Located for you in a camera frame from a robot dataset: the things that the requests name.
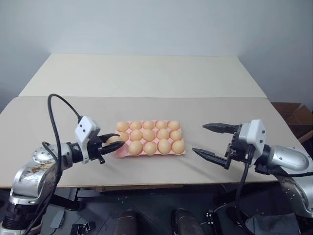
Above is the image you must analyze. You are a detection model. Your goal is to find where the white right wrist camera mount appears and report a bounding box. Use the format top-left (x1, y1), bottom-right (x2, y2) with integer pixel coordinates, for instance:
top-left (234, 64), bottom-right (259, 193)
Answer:
top-left (236, 119), bottom-right (267, 154)

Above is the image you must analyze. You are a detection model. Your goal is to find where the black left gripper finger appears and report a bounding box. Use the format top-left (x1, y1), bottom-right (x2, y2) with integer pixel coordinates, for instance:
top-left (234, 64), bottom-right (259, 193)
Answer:
top-left (99, 141), bottom-right (126, 155)
top-left (98, 133), bottom-right (121, 143)

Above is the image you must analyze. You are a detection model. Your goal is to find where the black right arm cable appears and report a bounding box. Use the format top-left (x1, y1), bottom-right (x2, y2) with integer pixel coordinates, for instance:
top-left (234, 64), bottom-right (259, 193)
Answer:
top-left (234, 144), bottom-right (253, 228)

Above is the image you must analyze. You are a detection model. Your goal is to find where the dark rounded shape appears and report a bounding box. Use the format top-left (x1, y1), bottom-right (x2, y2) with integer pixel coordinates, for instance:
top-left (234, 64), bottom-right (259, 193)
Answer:
top-left (116, 210), bottom-right (145, 235)
top-left (170, 208), bottom-right (202, 235)

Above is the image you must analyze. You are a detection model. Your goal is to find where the black metal bracket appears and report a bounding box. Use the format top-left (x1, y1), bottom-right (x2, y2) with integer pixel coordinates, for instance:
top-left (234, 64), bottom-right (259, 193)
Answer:
top-left (206, 210), bottom-right (219, 225)

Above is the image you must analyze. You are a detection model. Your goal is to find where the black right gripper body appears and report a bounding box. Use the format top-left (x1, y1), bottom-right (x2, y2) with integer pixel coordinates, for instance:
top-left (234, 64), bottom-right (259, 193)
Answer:
top-left (224, 124), bottom-right (254, 164)

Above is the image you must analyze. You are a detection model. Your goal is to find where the pink egg tray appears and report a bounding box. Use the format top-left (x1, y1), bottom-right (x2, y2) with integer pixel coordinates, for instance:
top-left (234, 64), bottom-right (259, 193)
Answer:
top-left (113, 119), bottom-right (188, 158)

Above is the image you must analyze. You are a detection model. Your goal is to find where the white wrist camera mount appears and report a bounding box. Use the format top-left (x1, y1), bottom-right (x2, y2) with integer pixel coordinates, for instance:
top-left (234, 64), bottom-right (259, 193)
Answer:
top-left (236, 119), bottom-right (267, 154)
top-left (74, 116), bottom-right (101, 164)

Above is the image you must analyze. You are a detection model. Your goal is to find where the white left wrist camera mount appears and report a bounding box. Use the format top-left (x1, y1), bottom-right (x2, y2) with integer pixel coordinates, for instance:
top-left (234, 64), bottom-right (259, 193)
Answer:
top-left (74, 116), bottom-right (101, 164)

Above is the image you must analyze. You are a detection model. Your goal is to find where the brown cardboard box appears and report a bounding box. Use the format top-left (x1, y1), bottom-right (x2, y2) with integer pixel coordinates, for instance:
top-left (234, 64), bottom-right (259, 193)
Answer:
top-left (270, 101), bottom-right (313, 144)

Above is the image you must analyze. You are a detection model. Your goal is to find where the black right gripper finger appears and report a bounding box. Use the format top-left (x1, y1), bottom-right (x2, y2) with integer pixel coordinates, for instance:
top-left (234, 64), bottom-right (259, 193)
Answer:
top-left (202, 123), bottom-right (238, 135)
top-left (191, 147), bottom-right (232, 170)

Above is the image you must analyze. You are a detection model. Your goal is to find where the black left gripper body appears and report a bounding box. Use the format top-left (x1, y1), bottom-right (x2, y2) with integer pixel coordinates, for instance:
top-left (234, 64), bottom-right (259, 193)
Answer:
top-left (87, 133), bottom-right (106, 165)

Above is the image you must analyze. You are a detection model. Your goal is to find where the grey cloth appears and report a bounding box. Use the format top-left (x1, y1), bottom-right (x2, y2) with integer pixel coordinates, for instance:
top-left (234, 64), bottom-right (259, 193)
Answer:
top-left (245, 212), bottom-right (300, 235)

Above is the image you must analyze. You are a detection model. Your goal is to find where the black table leg frame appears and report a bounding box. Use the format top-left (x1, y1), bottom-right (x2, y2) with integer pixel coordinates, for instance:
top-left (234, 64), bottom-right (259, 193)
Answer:
top-left (52, 188), bottom-right (85, 212)

